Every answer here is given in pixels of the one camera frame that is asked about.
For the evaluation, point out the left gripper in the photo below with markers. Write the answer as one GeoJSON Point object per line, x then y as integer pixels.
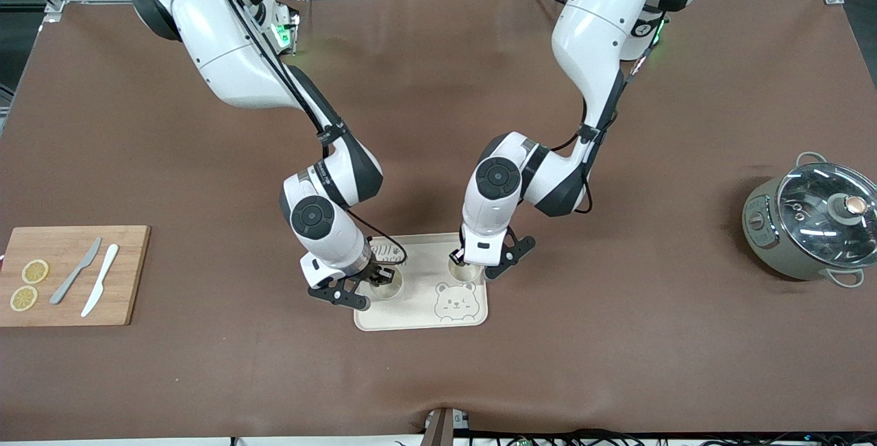
{"type": "Point", "coordinates": [458, 256]}

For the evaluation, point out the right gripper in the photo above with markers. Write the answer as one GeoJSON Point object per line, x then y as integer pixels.
{"type": "Point", "coordinates": [377, 273]}

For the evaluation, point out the white plastic cup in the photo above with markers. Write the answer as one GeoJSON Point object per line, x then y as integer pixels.
{"type": "Point", "coordinates": [393, 291]}
{"type": "Point", "coordinates": [464, 277]}

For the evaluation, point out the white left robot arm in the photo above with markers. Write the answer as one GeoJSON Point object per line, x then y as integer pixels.
{"type": "Point", "coordinates": [596, 28]}

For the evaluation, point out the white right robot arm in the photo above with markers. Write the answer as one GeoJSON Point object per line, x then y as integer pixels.
{"type": "Point", "coordinates": [226, 55]}

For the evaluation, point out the cream bear print tray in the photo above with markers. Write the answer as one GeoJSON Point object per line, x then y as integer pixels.
{"type": "Point", "coordinates": [418, 309]}

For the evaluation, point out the brown table cover mat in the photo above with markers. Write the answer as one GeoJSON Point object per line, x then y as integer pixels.
{"type": "Point", "coordinates": [438, 124]}

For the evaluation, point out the metal table edge clamp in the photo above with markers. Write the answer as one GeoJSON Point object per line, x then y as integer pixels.
{"type": "Point", "coordinates": [444, 429]}

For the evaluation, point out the bamboo cutting board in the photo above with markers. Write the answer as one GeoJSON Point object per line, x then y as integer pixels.
{"type": "Point", "coordinates": [130, 254]}

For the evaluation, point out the white plastic knife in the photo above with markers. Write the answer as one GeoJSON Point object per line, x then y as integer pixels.
{"type": "Point", "coordinates": [99, 281]}

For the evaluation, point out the olive green cooking pot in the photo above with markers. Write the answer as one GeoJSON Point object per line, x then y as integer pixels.
{"type": "Point", "coordinates": [767, 240]}

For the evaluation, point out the grey plastic knife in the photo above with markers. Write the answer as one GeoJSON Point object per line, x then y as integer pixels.
{"type": "Point", "coordinates": [75, 271]}

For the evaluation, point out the yellow lemon slice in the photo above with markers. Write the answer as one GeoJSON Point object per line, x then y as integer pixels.
{"type": "Point", "coordinates": [35, 271]}
{"type": "Point", "coordinates": [23, 298]}

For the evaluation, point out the glass pot lid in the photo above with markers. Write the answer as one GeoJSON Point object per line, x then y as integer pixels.
{"type": "Point", "coordinates": [815, 216]}

